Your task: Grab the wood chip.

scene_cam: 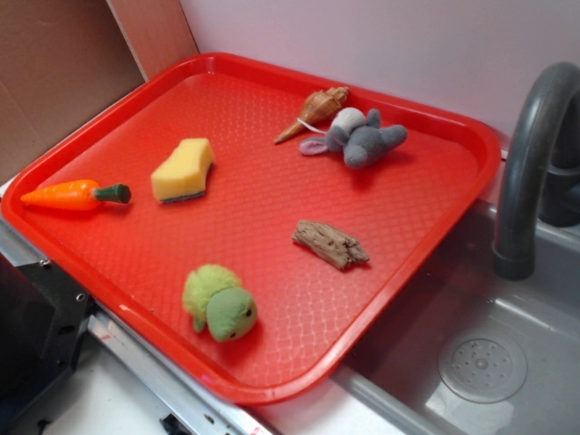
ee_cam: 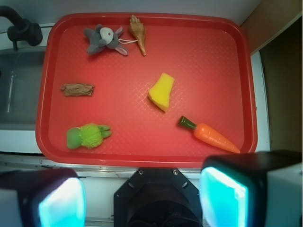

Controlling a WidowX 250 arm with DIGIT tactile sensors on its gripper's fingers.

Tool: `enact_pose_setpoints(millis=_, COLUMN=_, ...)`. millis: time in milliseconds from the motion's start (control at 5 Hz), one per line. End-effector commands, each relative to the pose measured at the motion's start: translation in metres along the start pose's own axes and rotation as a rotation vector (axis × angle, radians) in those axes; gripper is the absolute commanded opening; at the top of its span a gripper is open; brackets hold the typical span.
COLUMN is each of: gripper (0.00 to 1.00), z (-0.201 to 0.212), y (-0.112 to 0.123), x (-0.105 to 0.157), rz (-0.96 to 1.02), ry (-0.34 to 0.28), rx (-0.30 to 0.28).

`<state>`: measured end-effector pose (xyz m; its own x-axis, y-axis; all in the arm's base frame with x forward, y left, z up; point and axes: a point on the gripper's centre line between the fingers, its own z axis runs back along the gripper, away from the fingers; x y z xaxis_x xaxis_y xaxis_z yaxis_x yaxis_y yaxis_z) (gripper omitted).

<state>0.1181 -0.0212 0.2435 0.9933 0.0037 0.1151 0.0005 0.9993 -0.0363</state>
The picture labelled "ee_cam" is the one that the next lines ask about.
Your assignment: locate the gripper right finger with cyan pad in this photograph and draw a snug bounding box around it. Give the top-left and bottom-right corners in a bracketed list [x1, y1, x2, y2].
[199, 151, 303, 227]

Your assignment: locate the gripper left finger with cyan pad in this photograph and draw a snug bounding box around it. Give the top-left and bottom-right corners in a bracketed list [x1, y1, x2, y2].
[0, 168, 86, 227]

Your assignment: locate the brown wood chip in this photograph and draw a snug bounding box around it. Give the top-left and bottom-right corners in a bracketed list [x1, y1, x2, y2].
[60, 83, 95, 97]

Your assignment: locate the orange toy carrot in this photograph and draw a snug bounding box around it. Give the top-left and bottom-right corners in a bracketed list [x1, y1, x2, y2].
[178, 116, 241, 154]

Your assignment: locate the green fuzzy toy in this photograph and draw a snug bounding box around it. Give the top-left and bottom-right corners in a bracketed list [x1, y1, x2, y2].
[66, 123, 112, 149]

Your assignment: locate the yellow sponge piece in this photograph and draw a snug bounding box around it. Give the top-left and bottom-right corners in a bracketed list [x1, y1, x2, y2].
[148, 73, 175, 112]

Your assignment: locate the red plastic tray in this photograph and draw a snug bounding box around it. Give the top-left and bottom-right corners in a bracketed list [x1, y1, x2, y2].
[36, 13, 257, 168]

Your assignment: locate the stainless steel sink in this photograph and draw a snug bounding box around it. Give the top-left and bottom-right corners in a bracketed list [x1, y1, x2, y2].
[0, 47, 46, 131]

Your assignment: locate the grey plush donkey toy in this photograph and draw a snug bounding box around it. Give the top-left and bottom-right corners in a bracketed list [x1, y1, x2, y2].
[83, 24, 129, 56]

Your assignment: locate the black faucet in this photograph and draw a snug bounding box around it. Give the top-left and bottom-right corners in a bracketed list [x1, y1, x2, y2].
[0, 6, 43, 51]

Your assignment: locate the brown conch seashell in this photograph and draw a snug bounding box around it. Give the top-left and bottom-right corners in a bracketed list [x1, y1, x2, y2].
[128, 15, 146, 56]

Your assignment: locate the black octagonal mount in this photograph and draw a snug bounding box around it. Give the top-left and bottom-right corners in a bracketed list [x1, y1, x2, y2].
[113, 168, 203, 227]

